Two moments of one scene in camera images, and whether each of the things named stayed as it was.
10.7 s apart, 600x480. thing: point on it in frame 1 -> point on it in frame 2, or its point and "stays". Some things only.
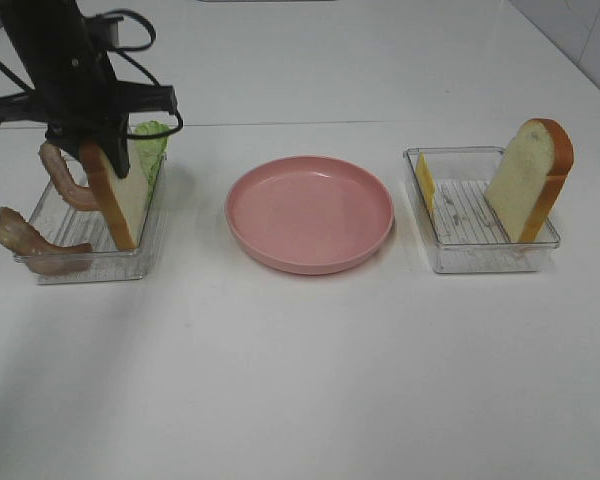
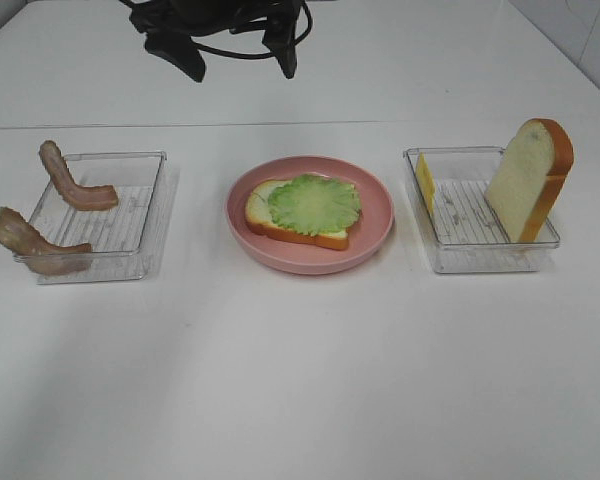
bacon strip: x=19 y=236 stays
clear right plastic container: x=463 y=236 stays
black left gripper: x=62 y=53 -> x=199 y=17
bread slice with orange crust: x=126 y=199 -> x=259 y=218
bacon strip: x=79 y=196 stays
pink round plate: x=308 y=214 stays
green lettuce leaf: x=151 y=150 -> x=313 y=205
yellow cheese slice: x=425 y=180 stays
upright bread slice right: x=530 y=178 stays
